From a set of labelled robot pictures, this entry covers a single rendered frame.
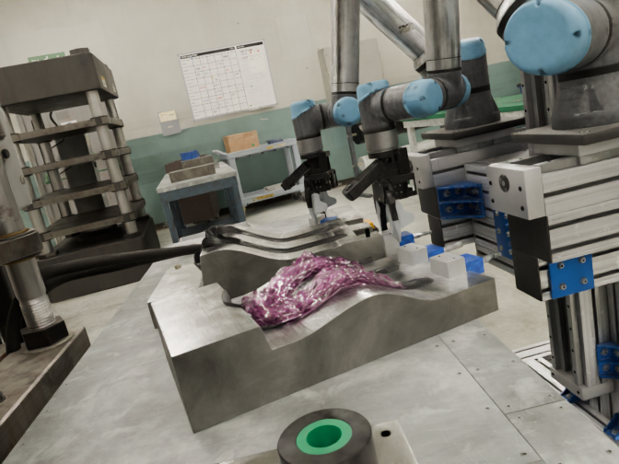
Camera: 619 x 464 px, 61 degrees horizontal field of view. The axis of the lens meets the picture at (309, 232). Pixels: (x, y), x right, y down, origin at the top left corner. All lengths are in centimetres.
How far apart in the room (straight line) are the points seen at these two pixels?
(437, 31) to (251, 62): 644
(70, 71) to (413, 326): 441
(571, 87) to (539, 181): 19
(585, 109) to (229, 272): 73
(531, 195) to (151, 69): 683
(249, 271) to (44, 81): 406
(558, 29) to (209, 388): 73
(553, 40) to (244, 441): 73
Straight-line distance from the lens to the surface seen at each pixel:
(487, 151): 150
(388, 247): 123
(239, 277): 108
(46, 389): 117
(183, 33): 760
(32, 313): 129
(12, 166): 162
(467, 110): 148
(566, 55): 93
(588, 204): 105
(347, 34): 143
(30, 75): 501
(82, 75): 493
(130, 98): 753
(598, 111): 105
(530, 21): 94
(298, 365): 73
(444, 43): 122
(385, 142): 118
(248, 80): 755
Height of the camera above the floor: 116
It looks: 13 degrees down
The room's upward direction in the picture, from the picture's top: 12 degrees counter-clockwise
